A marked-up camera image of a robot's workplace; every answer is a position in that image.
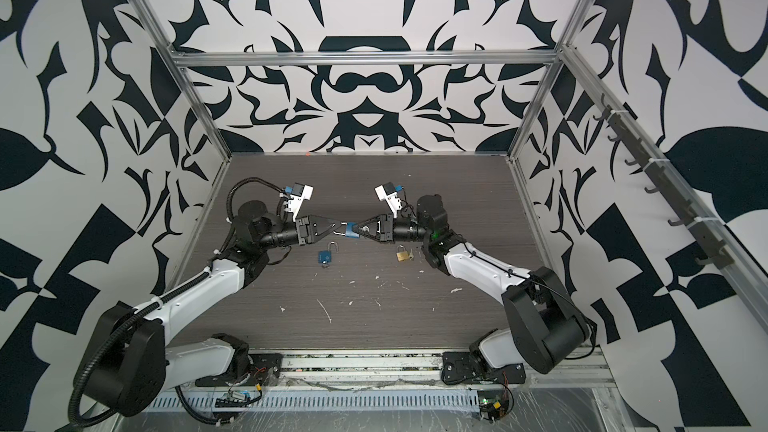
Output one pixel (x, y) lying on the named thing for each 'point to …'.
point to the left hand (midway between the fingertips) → (342, 220)
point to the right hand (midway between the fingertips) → (357, 232)
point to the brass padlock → (401, 256)
